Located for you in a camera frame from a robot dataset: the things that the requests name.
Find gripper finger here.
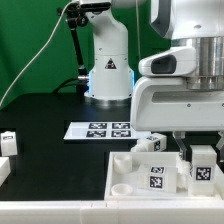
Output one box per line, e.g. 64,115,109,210
216,131,224,157
172,131,189,161

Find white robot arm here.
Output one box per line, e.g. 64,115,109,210
81,0,224,151

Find white square tabletop tray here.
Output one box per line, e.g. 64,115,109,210
104,152,224,201

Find white fiducial marker sheet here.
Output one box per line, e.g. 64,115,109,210
64,122,151,140

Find white left fence block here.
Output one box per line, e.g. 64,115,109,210
0,157,11,186

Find black cables at base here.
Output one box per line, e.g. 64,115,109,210
51,77,88,94

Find white cable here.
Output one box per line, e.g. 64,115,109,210
0,2,72,108

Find white front fence wall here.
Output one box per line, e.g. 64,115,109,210
0,200,224,224

